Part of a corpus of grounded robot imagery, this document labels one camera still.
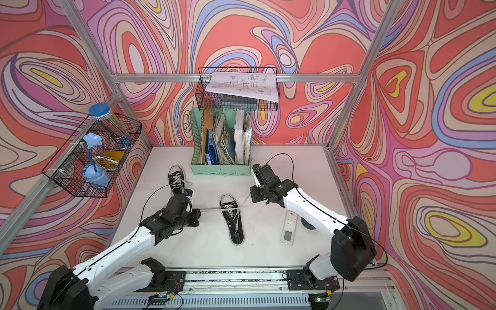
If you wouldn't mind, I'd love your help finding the black sneaker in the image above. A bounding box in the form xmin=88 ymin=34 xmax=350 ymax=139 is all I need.
xmin=220 ymin=194 xmax=244 ymax=245
xmin=168 ymin=165 xmax=193 ymax=198

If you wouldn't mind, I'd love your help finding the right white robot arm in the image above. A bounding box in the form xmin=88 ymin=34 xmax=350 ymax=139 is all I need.
xmin=250 ymin=164 xmax=377 ymax=282

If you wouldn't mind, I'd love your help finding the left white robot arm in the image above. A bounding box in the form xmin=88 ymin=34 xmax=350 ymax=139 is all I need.
xmin=37 ymin=191 xmax=201 ymax=309

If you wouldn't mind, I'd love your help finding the white remote control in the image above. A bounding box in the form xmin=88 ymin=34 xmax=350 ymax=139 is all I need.
xmin=280 ymin=211 xmax=298 ymax=245

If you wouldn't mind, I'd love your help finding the green perforated file organizer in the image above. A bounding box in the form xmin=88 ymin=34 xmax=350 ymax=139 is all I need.
xmin=189 ymin=108 xmax=251 ymax=176

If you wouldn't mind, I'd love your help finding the white book in organizer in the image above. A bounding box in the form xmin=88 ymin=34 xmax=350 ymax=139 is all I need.
xmin=234 ymin=110 xmax=245 ymax=165

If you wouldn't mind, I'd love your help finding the yellow tin in basket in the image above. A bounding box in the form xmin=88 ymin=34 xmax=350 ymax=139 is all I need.
xmin=93 ymin=151 xmax=125 ymax=172

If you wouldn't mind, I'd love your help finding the white printed paper sheet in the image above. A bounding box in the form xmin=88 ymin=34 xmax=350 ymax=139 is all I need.
xmin=205 ymin=72 xmax=279 ymax=103

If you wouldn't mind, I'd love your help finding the blue lidded jar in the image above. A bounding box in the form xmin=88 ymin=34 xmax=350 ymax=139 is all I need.
xmin=89 ymin=103 xmax=130 ymax=140

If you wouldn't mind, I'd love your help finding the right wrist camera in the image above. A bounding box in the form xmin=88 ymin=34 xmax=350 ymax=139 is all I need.
xmin=252 ymin=164 xmax=261 ymax=187

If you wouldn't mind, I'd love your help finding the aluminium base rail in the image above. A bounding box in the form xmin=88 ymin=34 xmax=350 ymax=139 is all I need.
xmin=91 ymin=266 xmax=404 ymax=309

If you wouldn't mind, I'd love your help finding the black wire basket left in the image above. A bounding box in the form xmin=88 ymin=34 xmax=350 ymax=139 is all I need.
xmin=42 ymin=114 xmax=142 ymax=198

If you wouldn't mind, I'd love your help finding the black wire basket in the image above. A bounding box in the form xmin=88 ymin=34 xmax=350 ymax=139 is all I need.
xmin=195 ymin=66 xmax=280 ymax=112
xmin=42 ymin=114 xmax=142 ymax=198

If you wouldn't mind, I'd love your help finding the black wire basket back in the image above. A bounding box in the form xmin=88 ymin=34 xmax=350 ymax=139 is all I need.
xmin=195 ymin=66 xmax=280 ymax=112

